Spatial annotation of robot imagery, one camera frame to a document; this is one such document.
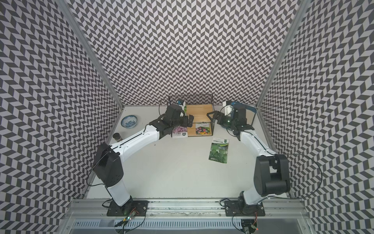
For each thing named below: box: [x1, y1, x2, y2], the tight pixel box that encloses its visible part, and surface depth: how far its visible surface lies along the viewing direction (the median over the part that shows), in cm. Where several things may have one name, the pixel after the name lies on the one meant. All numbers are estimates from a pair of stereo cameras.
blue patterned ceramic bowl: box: [120, 115, 138, 129], surface depth 108 cm
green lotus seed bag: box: [208, 137, 230, 164], surface depth 96 cm
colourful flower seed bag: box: [195, 122, 211, 135], surface depth 104 cm
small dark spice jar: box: [112, 132, 124, 142], surface depth 93 cm
